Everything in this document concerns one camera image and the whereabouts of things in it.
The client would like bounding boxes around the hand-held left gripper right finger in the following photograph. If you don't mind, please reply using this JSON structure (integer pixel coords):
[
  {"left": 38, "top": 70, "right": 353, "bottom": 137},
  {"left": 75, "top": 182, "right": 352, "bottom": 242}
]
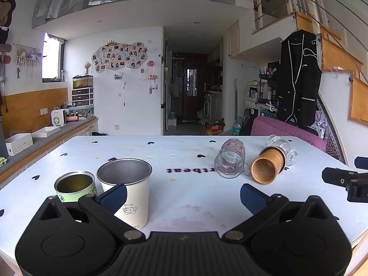
[{"left": 222, "top": 183, "right": 340, "bottom": 241}]

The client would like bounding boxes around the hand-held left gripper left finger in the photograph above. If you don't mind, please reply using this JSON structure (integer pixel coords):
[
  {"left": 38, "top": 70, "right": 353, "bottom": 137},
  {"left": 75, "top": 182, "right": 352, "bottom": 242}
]
[{"left": 37, "top": 183, "right": 146, "bottom": 241}]

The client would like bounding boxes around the wooden cup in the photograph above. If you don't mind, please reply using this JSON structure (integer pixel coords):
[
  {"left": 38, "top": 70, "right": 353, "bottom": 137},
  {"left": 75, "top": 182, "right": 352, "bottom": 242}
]
[{"left": 250, "top": 146, "right": 288, "bottom": 184}]

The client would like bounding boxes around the clear glass mug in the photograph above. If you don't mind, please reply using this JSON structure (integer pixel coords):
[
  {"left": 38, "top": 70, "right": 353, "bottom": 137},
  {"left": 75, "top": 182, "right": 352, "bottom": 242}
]
[{"left": 214, "top": 138, "right": 251, "bottom": 179}]

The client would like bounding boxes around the white steel-lined cup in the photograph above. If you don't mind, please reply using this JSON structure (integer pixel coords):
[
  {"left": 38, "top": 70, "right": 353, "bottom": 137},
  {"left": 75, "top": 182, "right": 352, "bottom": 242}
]
[{"left": 96, "top": 158, "right": 153, "bottom": 230}]

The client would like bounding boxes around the green tin can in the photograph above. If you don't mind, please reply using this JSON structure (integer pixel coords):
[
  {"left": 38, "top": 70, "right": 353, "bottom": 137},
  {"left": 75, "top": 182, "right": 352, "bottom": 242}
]
[{"left": 54, "top": 171, "right": 97, "bottom": 203}]

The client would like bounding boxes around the white perforated panel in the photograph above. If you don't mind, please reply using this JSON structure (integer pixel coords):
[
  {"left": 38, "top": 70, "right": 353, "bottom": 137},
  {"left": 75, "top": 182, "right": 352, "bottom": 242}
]
[{"left": 305, "top": 96, "right": 329, "bottom": 142}]

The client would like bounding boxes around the clear glass goblet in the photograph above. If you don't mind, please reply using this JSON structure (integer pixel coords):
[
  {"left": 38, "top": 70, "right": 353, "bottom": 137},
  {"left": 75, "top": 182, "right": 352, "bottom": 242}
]
[{"left": 259, "top": 135, "right": 299, "bottom": 167}]

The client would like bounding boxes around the pink sofa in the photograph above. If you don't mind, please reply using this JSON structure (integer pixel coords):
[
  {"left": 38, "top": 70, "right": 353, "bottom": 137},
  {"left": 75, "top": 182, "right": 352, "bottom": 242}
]
[{"left": 250, "top": 116, "right": 327, "bottom": 152}]

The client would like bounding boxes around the red snack box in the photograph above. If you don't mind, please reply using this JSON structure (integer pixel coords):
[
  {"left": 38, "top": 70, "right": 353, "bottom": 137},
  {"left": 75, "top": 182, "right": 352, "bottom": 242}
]
[{"left": 205, "top": 123, "right": 226, "bottom": 136}]

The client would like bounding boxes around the grey kitchen counter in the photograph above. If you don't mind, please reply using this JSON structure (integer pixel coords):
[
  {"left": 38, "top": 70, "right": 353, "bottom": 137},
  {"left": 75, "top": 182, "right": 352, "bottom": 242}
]
[{"left": 0, "top": 116, "right": 99, "bottom": 180}]

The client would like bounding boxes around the white flat tray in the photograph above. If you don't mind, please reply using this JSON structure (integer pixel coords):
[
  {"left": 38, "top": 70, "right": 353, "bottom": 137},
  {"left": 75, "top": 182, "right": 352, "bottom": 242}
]
[{"left": 31, "top": 126, "right": 62, "bottom": 138}]

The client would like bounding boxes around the white small appliance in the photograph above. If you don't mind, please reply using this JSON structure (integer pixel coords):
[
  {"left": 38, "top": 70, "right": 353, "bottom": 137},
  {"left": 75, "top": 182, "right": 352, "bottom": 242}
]
[{"left": 51, "top": 109, "right": 67, "bottom": 127}]

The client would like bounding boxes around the black jacket white trim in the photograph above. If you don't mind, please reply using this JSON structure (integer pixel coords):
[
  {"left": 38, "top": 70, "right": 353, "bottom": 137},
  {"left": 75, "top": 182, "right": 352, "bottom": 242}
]
[{"left": 275, "top": 30, "right": 323, "bottom": 127}]

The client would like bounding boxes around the washing machine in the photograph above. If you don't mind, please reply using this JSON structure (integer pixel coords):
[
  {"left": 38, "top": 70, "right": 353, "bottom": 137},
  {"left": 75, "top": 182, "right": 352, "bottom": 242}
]
[{"left": 203, "top": 93, "right": 212, "bottom": 120}]

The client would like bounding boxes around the dark drawer unit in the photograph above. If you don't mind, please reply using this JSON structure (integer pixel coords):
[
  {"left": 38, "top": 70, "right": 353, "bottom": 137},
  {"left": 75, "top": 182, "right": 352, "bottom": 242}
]
[{"left": 72, "top": 87, "right": 95, "bottom": 107}]

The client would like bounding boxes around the black shelf with bottles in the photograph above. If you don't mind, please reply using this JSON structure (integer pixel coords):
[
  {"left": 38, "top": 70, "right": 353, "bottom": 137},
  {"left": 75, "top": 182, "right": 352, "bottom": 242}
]
[{"left": 245, "top": 66, "right": 278, "bottom": 113}]

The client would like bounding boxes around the white cardboard box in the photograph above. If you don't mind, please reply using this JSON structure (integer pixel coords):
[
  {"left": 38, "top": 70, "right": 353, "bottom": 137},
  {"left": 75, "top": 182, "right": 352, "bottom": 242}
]
[{"left": 5, "top": 133, "right": 33, "bottom": 156}]

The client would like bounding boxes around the wooden staircase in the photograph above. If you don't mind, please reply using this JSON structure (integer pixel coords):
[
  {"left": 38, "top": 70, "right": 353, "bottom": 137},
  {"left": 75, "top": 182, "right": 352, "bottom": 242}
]
[{"left": 296, "top": 11, "right": 368, "bottom": 74}]

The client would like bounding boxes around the dark wooden door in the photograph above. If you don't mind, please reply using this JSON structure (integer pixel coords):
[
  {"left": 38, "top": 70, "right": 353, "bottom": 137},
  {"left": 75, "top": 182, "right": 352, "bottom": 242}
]
[{"left": 183, "top": 53, "right": 208, "bottom": 122}]

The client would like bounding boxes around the glass fish tank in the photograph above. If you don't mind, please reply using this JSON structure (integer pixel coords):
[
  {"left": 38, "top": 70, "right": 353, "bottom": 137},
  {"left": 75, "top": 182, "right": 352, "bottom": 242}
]
[{"left": 72, "top": 75, "right": 94, "bottom": 89}]

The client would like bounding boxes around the hanging mirror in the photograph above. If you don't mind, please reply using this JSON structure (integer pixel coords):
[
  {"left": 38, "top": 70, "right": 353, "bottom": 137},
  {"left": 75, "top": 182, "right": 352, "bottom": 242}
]
[{"left": 187, "top": 68, "right": 198, "bottom": 97}]

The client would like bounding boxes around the cloud-shaped photo board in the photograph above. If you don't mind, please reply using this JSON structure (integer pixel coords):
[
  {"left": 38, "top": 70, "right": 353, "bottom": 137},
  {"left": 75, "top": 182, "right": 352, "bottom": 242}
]
[{"left": 92, "top": 41, "right": 148, "bottom": 72}]

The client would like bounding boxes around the window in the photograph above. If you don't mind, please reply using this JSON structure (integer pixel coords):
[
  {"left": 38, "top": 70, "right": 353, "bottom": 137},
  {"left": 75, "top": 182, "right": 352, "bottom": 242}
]
[{"left": 42, "top": 32, "right": 65, "bottom": 83}]

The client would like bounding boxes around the metal stair railing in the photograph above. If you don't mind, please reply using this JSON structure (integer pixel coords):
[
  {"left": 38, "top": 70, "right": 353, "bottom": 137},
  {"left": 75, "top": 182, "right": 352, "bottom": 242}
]
[{"left": 252, "top": 0, "right": 368, "bottom": 72}]

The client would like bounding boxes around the wooden wall board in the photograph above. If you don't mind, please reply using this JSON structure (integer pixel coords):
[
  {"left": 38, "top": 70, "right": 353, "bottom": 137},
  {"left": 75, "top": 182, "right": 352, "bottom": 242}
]
[{"left": 349, "top": 71, "right": 368, "bottom": 125}]

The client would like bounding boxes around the pink lanyard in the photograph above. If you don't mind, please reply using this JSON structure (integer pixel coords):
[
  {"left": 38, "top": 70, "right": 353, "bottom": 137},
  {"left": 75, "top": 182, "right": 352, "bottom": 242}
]
[{"left": 147, "top": 60, "right": 159, "bottom": 95}]

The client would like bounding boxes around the white wall cabinet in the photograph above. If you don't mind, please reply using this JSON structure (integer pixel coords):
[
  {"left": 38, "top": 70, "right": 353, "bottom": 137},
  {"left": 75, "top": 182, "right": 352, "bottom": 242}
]
[{"left": 229, "top": 20, "right": 240, "bottom": 58}]

